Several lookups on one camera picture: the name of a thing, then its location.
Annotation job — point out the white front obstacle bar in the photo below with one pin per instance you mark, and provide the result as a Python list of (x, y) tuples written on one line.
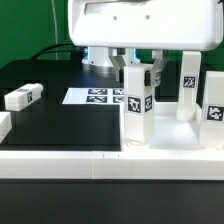
[(153, 164)]

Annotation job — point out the printed fiducial marker sheet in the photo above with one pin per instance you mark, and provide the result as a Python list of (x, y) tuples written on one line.
[(98, 96)]

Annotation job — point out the white left obstacle block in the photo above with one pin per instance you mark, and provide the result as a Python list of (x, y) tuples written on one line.
[(5, 124)]

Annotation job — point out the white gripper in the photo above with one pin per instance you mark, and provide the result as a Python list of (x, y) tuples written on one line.
[(159, 25)]

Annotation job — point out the white desk top tray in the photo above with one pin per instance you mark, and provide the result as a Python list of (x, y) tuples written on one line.
[(168, 132)]

